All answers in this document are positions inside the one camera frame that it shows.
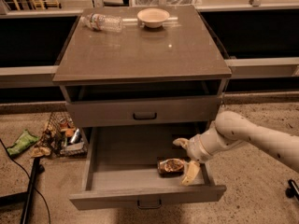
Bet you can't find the clear plastic water bottle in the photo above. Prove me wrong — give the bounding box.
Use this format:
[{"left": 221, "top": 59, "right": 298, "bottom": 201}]
[{"left": 80, "top": 13, "right": 122, "bottom": 33}]

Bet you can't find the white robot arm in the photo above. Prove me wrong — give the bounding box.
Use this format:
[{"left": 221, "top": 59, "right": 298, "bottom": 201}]
[{"left": 173, "top": 111, "right": 299, "bottom": 186}]

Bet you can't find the black cable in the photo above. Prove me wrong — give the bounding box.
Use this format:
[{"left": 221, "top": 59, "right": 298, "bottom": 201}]
[{"left": 0, "top": 138, "right": 52, "bottom": 224}]

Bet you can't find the black caster wheel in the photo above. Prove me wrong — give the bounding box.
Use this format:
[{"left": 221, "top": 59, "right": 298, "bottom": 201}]
[{"left": 285, "top": 179, "right": 299, "bottom": 201}]

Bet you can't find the wire basket with items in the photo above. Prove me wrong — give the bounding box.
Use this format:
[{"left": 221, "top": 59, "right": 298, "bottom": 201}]
[{"left": 42, "top": 112, "right": 87, "bottom": 157}]

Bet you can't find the white bowl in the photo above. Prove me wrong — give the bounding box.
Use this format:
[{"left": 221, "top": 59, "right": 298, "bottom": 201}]
[{"left": 137, "top": 8, "right": 170, "bottom": 29}]

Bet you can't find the green chip bag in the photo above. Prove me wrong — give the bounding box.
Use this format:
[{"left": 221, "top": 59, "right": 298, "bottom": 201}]
[{"left": 7, "top": 130, "right": 39, "bottom": 157}]

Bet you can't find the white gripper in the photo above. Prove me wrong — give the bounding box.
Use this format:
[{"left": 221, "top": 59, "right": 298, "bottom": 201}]
[{"left": 173, "top": 134, "right": 212, "bottom": 186}]

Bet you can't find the black stand leg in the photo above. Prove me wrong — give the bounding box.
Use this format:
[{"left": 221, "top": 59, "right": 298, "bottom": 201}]
[{"left": 0, "top": 158, "right": 44, "bottom": 224}]

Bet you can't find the grey drawer cabinet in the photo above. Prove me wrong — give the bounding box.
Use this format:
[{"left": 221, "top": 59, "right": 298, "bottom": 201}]
[{"left": 51, "top": 5, "right": 233, "bottom": 133}]

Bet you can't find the open grey drawer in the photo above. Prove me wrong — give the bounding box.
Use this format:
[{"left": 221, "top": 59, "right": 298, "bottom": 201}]
[{"left": 70, "top": 123, "right": 226, "bottom": 210}]

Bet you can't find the yellow snack bag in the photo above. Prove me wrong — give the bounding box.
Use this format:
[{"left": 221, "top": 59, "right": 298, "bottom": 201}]
[{"left": 31, "top": 147, "right": 51, "bottom": 158}]

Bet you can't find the closed grey drawer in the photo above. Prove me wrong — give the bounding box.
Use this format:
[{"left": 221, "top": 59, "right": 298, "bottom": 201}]
[{"left": 66, "top": 96, "right": 221, "bottom": 128}]

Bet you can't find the orange soda can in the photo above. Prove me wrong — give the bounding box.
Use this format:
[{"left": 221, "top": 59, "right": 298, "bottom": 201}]
[{"left": 157, "top": 158, "right": 184, "bottom": 175}]

